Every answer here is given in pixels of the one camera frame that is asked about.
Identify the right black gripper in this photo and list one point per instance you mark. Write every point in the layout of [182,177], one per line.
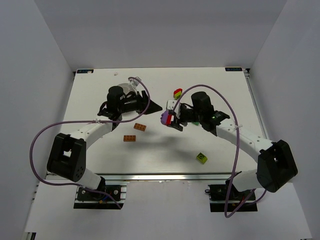
[180,115]

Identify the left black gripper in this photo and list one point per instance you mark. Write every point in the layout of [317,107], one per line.
[144,101]

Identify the lavender half-round lego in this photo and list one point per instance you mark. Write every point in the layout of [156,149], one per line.
[165,118]

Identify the green square lego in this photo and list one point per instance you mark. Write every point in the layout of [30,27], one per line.
[195,123]

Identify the red half-round lego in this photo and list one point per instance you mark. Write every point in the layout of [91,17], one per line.
[169,119]

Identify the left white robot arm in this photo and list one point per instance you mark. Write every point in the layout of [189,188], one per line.
[67,158]

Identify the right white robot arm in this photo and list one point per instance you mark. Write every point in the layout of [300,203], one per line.
[275,162]

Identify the upper orange flat lego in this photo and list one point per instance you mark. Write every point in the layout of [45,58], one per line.
[140,127]

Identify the orange flat lego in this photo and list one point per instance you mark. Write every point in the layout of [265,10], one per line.
[129,138]
[140,127]

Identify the white round divided container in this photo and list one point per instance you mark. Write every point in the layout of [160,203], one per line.
[128,88]

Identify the red and lime lego stack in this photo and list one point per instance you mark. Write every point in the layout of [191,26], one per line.
[177,93]

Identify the lower orange flat lego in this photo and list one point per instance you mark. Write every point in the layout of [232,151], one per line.
[129,138]

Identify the lime lego with print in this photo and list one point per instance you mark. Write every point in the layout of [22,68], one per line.
[201,158]

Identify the right blue table label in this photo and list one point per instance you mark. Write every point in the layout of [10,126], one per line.
[233,69]

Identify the blue table label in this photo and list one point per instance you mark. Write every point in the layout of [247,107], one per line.
[84,71]
[233,69]

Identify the left blue table label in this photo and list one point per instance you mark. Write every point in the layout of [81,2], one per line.
[84,71]

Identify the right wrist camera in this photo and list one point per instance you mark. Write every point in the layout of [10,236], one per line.
[174,105]

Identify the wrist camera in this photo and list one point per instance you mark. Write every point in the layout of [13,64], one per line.
[134,81]
[174,105]

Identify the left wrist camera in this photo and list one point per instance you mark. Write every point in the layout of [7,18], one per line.
[134,81]

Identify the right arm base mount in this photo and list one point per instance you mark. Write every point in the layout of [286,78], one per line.
[217,194]

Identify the aluminium table frame rail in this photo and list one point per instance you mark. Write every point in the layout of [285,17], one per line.
[166,176]

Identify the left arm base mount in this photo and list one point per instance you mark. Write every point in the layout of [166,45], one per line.
[96,201]

